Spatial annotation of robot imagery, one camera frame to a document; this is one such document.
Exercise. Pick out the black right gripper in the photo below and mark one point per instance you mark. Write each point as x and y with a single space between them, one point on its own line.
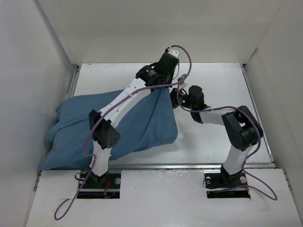
173 94

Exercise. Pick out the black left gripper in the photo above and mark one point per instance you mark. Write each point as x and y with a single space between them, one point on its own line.
171 81

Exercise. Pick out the blue pillowcase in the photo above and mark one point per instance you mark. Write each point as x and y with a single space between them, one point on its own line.
150 123

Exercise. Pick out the white pillow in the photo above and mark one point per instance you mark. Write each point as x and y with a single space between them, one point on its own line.
180 134

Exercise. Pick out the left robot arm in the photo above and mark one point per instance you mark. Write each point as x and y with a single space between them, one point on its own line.
105 121

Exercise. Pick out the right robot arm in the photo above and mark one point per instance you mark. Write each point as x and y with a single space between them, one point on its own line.
242 129

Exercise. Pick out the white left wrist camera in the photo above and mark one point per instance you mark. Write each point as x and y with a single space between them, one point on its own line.
172 52

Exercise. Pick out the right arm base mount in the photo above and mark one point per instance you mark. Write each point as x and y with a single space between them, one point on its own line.
220 186

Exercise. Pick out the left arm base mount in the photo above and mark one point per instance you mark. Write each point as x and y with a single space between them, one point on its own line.
106 187

